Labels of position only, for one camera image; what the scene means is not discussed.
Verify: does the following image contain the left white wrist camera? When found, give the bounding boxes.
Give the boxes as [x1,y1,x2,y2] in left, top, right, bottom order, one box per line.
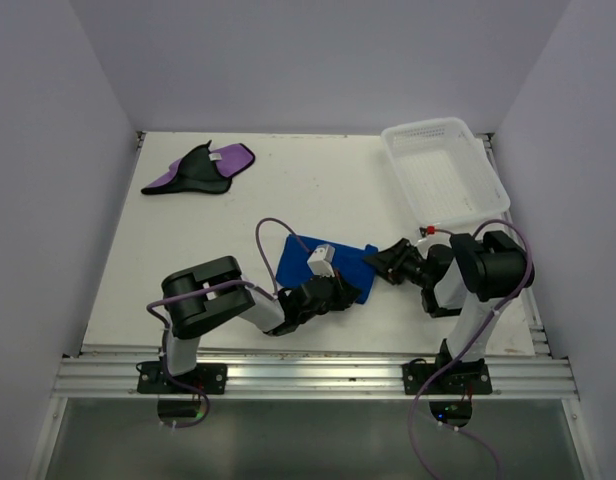
[307,244,335,277]

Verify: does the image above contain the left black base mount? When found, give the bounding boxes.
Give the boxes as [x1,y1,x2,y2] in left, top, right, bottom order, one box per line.
[135,361,228,395]

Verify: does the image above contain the blue towel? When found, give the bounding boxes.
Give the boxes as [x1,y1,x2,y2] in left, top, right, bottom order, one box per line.
[275,233,379,306]

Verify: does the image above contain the white plastic basket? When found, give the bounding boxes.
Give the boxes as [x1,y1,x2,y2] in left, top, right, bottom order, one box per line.
[381,117,510,229]

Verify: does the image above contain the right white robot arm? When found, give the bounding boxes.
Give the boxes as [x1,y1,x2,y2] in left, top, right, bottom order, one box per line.
[364,230,534,393]

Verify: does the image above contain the purple and grey towel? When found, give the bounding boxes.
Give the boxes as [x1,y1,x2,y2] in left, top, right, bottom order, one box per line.
[141,141,256,196]

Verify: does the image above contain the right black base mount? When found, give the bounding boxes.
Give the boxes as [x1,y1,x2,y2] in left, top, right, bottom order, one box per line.
[401,358,493,396]

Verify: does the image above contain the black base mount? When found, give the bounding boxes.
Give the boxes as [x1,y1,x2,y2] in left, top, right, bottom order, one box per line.
[135,361,228,395]
[401,358,493,396]

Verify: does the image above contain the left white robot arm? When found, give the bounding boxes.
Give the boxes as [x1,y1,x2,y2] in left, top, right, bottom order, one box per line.
[149,256,362,393]

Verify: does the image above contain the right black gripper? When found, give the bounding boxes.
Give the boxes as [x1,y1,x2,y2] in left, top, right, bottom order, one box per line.
[361,238,432,288]

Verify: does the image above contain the aluminium frame rail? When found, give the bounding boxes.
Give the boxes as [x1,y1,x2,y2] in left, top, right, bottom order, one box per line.
[51,351,579,400]

